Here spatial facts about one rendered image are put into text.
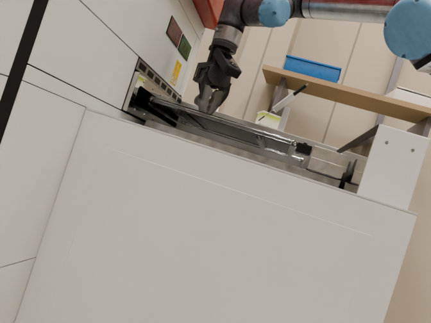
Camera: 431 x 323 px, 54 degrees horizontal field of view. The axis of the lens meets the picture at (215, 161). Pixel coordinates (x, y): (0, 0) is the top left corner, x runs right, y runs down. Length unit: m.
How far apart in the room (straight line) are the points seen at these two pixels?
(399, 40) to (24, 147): 0.71
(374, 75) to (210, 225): 2.65
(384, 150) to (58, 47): 0.59
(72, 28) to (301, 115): 2.58
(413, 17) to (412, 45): 0.05
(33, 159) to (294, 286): 0.49
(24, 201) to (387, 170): 0.64
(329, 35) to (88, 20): 2.71
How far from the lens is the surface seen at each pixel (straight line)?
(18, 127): 0.69
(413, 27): 0.91
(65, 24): 0.73
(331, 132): 3.18
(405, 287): 3.27
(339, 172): 1.00
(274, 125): 1.52
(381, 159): 0.84
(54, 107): 0.76
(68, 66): 0.76
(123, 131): 0.81
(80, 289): 0.85
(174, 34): 1.19
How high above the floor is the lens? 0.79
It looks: 1 degrees up
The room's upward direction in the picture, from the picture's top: 18 degrees clockwise
